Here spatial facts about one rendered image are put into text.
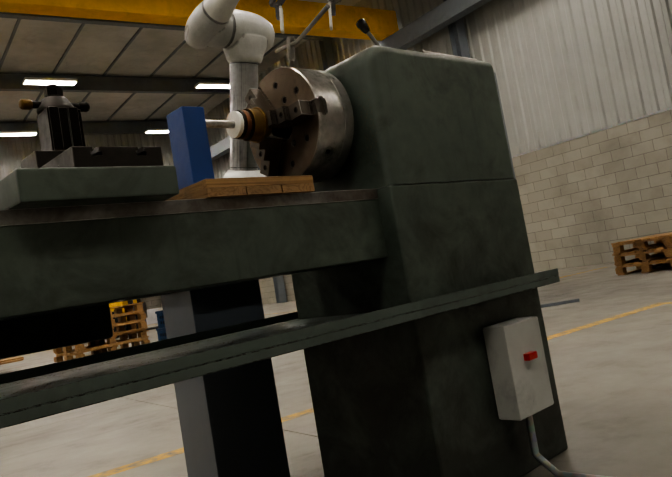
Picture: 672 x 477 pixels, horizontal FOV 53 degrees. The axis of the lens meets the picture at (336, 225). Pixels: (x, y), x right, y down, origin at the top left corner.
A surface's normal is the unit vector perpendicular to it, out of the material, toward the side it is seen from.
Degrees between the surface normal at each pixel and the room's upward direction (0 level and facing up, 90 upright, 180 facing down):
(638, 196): 90
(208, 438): 90
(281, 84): 90
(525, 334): 90
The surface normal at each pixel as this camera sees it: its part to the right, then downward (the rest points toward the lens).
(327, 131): 0.67, 0.20
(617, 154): -0.82, 0.10
